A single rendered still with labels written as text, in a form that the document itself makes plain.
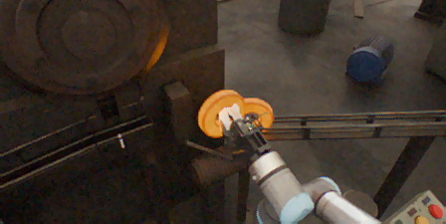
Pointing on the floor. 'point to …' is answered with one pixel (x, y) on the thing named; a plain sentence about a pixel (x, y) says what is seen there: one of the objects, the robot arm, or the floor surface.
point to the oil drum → (305, 2)
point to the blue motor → (370, 60)
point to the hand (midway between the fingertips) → (222, 109)
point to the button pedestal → (418, 211)
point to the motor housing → (214, 181)
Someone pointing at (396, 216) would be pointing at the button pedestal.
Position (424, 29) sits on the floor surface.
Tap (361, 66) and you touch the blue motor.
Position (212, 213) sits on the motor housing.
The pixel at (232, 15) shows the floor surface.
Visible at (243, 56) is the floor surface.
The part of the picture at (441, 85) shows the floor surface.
